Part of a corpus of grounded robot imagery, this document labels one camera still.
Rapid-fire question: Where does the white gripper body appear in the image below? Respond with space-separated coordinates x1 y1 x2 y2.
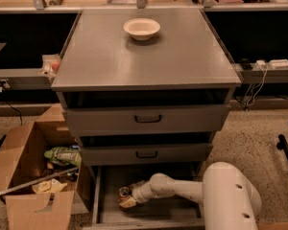
130 180 153 203

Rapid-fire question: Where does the grey drawer cabinet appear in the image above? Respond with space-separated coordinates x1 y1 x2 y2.
50 7 242 230

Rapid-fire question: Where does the top grey drawer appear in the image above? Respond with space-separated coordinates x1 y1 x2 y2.
63 104 229 137

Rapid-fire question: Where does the yellow snack packet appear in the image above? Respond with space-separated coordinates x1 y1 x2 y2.
32 178 67 194

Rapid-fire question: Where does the bottom grey drawer open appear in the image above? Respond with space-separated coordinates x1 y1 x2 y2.
83 162 204 230

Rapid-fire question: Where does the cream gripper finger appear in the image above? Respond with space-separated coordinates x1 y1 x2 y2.
119 196 137 209

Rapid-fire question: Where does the white paper bowl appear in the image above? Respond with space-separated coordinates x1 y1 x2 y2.
123 18 160 41

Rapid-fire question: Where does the white power strip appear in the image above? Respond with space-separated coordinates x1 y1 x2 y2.
255 59 288 69

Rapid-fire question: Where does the green chip bag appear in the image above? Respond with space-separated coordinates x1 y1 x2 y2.
44 147 82 167

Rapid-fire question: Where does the middle grey drawer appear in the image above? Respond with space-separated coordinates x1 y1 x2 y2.
80 143 213 166

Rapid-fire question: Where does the white cables bundle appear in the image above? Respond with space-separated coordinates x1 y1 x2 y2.
243 64 269 108

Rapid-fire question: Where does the open cardboard box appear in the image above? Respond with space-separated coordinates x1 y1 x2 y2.
0 103 91 230

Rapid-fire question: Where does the black cable on floor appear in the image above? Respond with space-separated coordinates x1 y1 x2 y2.
0 86 24 127

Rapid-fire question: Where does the red coke can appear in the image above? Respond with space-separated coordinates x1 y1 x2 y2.
118 187 131 202

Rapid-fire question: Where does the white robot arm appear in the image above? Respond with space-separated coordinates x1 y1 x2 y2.
118 162 262 230

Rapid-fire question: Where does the long grey metal bar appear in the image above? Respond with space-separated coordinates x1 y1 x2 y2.
0 167 79 196

